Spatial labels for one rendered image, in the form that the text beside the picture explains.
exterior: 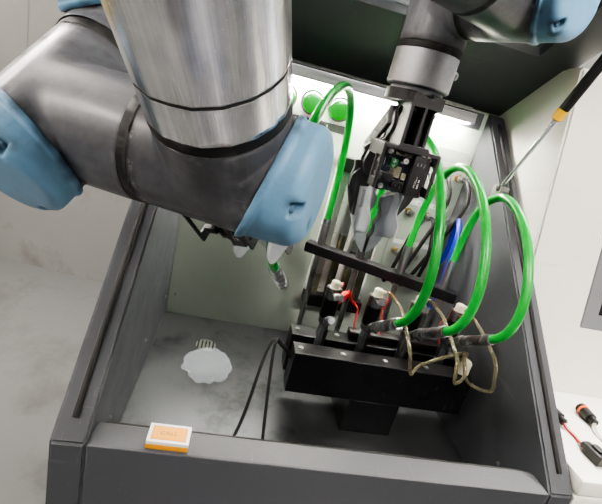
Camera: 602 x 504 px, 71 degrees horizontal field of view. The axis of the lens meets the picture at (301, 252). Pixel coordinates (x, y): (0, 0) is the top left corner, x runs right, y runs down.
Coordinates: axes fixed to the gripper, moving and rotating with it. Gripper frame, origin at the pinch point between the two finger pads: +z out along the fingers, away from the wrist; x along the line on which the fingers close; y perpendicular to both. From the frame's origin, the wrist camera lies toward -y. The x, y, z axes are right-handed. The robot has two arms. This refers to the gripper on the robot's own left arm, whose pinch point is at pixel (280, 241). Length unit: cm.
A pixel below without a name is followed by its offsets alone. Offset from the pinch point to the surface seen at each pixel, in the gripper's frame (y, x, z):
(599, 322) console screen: -22, 43, 45
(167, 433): 26.2, -6.2, 6.1
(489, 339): -5.1, 25.9, 26.6
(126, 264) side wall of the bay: 9.5, -19.5, -2.7
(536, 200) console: -35, 29, 27
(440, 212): -12.1, 17.9, 5.3
